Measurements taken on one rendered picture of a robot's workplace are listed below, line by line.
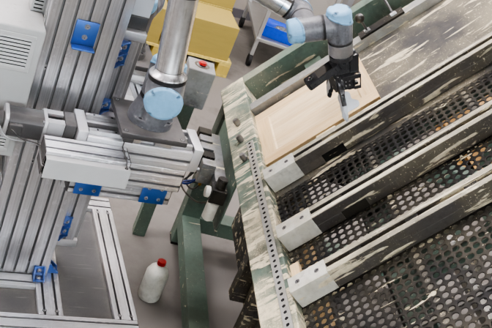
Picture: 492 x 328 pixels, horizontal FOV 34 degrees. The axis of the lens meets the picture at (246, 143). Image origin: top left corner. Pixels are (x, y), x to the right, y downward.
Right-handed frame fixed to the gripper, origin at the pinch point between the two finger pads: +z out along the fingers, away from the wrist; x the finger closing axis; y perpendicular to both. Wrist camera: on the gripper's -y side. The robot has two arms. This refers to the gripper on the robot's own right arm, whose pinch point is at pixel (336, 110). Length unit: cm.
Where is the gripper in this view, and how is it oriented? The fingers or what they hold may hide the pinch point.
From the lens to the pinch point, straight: 253.9
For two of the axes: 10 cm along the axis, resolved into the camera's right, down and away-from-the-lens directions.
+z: 1.0, 8.0, 5.9
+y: 9.6, -2.4, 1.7
